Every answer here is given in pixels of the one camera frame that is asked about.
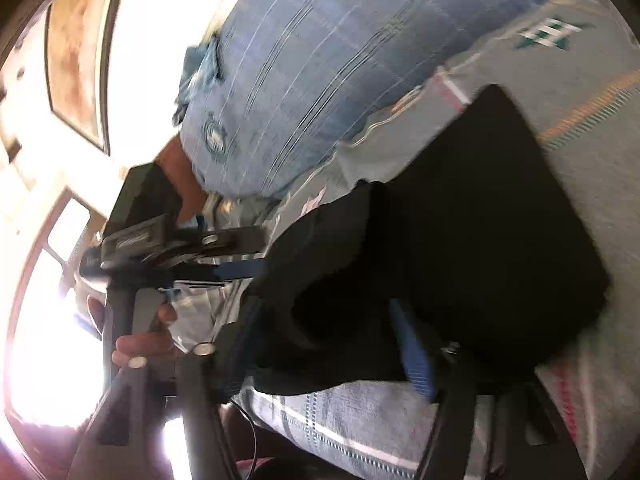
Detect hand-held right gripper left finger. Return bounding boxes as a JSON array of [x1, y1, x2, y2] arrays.
[[75, 310, 261, 480]]

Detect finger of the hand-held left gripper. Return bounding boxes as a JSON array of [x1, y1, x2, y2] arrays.
[[172, 225, 268, 261], [165, 259, 268, 286]]

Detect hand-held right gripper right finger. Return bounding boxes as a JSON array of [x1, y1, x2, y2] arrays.
[[389, 299, 591, 480]]

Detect black pants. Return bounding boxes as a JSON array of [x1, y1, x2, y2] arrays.
[[212, 84, 613, 396]]

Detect person's left hand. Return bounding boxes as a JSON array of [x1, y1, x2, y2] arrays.
[[87, 296, 180, 370]]

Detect brown headboard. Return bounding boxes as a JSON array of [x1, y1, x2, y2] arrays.
[[154, 137, 207, 222]]

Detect red-framed window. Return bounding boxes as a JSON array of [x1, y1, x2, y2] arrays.
[[0, 185, 108, 428]]

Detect light blue denim garment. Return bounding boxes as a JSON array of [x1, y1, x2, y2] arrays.
[[172, 35, 223, 128]]

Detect blue plaid pillow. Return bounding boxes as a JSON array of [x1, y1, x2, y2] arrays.
[[177, 0, 591, 198]]

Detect grey patterned bed sheet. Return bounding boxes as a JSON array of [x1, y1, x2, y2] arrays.
[[220, 0, 640, 480]]

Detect thin black cable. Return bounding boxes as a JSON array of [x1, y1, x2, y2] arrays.
[[231, 399, 260, 480]]

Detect brown framed wall panel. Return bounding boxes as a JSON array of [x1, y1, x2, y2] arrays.
[[44, 0, 137, 157]]

